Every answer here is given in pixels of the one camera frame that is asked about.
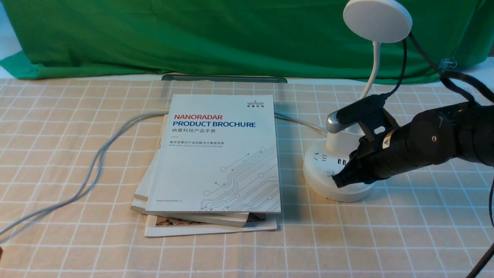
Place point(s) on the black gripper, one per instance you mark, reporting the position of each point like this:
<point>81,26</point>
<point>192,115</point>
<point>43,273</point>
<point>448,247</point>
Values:
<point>429,139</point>

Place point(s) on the white desk lamp with sockets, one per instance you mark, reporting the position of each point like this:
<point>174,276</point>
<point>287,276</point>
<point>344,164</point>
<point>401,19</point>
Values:
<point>379,21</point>

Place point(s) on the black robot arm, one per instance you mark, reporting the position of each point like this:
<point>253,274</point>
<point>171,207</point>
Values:
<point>474,132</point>

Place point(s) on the white Nanoradar product brochure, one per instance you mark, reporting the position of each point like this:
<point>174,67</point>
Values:
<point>218,154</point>

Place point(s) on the green backdrop cloth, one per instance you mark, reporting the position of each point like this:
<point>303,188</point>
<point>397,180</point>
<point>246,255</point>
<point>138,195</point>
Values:
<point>279,38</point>

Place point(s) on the metal binder clip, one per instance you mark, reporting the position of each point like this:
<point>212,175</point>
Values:
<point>448,63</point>

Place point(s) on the bottom white magazine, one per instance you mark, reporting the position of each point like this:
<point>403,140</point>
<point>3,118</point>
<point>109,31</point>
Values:
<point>165,227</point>

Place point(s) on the white middle book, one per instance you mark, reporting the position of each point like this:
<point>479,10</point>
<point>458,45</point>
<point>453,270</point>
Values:
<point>144,189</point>

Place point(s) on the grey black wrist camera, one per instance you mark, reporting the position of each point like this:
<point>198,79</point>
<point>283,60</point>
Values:
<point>369,113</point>

